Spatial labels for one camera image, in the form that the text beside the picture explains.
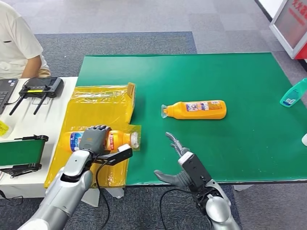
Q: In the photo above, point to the person's forearm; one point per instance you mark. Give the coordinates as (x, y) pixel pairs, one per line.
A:
(32, 68)

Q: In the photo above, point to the person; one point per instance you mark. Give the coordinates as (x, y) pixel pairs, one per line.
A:
(14, 41)

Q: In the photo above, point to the white side table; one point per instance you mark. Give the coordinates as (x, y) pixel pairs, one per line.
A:
(29, 127)

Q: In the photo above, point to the yellow label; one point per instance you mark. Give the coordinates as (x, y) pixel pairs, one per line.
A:
(3, 128)

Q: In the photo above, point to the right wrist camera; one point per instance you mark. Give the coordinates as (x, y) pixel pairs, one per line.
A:
(195, 171)

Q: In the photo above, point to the teal plastic bottle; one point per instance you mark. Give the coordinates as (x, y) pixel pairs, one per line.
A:
(293, 94)

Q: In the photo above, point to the yellow plastic bag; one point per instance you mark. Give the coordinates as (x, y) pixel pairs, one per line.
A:
(96, 108)

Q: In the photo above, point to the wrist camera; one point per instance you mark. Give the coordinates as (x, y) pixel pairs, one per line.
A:
(119, 154)
(195, 171)

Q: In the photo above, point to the green table mat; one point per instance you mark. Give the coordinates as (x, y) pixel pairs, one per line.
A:
(215, 79)

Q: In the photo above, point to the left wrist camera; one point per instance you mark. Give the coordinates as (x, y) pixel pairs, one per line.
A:
(119, 154)

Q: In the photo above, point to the black remote controller with antennas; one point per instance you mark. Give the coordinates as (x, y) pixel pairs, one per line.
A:
(41, 86)

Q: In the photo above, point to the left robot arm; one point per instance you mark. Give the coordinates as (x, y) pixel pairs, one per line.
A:
(62, 190)

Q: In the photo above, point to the red and white sign board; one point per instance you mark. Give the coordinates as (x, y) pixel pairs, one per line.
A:
(289, 25)

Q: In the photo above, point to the orange bottle with clear cap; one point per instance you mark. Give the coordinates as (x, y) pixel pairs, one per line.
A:
(199, 111)
(117, 139)

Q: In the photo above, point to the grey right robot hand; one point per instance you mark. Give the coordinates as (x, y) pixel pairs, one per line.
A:
(172, 179)

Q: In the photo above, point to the black laptop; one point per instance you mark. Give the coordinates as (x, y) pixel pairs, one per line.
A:
(4, 93)

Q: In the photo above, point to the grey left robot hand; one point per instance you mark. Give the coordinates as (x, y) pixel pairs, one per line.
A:
(94, 139)

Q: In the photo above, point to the small green conveyor belt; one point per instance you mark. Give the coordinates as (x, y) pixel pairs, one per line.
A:
(21, 152)

